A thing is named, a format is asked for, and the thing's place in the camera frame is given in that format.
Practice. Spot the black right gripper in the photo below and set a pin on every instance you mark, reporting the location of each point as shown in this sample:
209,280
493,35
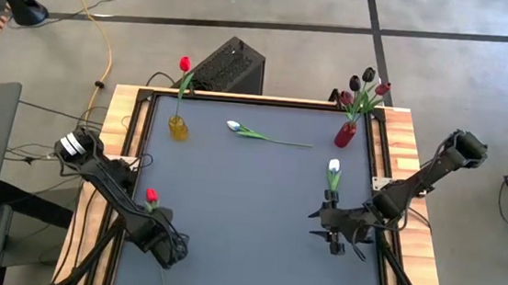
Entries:
350,225

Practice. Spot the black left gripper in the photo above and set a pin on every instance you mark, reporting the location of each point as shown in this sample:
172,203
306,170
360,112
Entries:
160,242

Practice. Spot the white artificial tulip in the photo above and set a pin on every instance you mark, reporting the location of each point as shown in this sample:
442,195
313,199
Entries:
233,125
334,164

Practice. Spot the dark red artificial tulip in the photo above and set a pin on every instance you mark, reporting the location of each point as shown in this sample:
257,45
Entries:
383,88
345,97

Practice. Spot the black artificial tulip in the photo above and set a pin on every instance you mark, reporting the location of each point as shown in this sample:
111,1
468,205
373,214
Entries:
369,74
355,83

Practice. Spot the foreground green tulip stem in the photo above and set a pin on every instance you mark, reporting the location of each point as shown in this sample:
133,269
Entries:
185,64

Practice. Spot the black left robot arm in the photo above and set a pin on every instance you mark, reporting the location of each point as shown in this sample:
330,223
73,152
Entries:
107,185

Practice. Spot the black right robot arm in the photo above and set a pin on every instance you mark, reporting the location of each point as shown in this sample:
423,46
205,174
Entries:
421,180

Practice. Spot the red ribbed glass vase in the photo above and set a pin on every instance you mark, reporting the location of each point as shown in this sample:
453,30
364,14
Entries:
344,136

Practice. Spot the yellow ribbed glass vase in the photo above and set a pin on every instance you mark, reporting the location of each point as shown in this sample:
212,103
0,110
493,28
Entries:
178,129

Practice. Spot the wooden table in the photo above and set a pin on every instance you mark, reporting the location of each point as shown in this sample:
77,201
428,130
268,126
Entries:
398,127

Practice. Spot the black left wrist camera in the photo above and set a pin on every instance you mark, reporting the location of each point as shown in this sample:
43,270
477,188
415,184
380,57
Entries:
165,214

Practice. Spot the silver metal bracket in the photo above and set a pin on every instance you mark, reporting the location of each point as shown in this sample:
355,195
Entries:
380,183

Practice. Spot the black metal table frame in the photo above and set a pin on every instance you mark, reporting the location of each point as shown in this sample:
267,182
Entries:
262,101

